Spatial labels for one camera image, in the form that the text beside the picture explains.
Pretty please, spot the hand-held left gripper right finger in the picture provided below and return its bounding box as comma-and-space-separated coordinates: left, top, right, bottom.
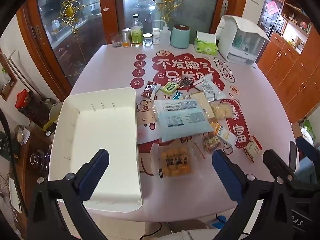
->
211, 149, 296, 240

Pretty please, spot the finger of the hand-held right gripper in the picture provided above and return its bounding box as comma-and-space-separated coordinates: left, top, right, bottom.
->
296, 136, 320, 180
262, 149, 301, 183

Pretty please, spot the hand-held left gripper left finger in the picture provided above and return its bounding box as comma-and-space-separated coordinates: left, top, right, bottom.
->
26, 149, 110, 240

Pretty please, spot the red white snack packet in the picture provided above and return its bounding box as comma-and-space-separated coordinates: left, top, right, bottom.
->
244, 135, 263, 162

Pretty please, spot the clear nut candy packet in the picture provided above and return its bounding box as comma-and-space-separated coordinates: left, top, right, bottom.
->
191, 131, 223, 159

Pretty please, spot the orange white snack packet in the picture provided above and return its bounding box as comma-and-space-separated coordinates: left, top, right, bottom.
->
212, 121, 237, 147

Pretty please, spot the clear packet of yellow pastries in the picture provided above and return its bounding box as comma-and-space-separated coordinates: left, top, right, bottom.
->
157, 144, 195, 179

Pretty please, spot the white plastic tray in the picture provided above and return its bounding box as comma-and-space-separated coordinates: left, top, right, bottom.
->
47, 87, 144, 212

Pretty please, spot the large light blue snack bag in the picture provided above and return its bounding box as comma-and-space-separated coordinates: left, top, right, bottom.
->
153, 99, 219, 143

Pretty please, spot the silver white snack packet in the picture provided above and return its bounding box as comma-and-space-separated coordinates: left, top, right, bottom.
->
194, 75, 227, 103

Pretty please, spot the black round appliance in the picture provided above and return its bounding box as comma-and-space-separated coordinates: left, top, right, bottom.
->
26, 149, 50, 174

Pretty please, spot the clear rice cracker packet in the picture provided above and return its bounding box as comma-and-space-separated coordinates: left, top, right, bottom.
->
209, 99, 234, 122

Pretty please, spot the white pitcher with yellow rim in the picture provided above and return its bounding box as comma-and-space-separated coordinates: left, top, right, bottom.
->
42, 101, 64, 137

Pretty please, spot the wooden side table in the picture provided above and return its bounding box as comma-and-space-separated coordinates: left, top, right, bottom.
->
12, 125, 54, 230

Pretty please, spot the cream wafer packet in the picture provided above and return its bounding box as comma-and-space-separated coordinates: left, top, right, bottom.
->
189, 91, 215, 119

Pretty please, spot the dark wicker basket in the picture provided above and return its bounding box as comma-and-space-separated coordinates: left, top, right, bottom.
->
19, 92, 52, 128

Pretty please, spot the dark red snack packet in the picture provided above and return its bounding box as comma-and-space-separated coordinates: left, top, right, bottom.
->
140, 81, 157, 98

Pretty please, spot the clear packet of dark snack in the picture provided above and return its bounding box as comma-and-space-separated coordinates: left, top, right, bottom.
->
171, 76, 195, 90

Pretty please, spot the green snack packet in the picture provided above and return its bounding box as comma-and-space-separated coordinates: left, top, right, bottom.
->
162, 82, 179, 95

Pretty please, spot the small white stick packet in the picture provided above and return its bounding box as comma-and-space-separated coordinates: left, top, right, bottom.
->
150, 83, 162, 98

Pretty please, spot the white countertop appliance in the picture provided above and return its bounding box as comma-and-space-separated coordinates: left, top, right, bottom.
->
217, 15, 270, 67

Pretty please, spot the green tissue pack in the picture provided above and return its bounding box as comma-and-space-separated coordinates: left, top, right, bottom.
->
194, 31, 218, 56

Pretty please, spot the metal pole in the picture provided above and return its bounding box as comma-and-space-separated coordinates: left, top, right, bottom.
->
5, 51, 48, 100

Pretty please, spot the glass tumbler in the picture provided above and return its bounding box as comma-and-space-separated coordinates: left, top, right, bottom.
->
110, 33, 123, 48

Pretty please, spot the wooden framed glass door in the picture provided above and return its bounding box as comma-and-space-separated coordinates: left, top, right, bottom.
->
17, 0, 108, 93
114, 0, 250, 48

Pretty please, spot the teal canister with brown lid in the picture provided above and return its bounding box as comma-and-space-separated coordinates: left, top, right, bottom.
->
170, 24, 191, 49

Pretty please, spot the green label glass bottle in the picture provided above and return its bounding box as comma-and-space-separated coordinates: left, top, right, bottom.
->
130, 14, 143, 47

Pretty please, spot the white squeeze bottle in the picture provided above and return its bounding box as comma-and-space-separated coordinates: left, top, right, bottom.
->
154, 20, 171, 46

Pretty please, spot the wooden wall cabinet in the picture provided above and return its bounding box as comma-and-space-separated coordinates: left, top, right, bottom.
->
257, 0, 320, 125

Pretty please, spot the wooden wall niche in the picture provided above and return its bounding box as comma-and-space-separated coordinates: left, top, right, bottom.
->
0, 52, 18, 100

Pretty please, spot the red wall decoration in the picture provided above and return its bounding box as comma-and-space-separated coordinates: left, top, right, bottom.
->
265, 0, 282, 15

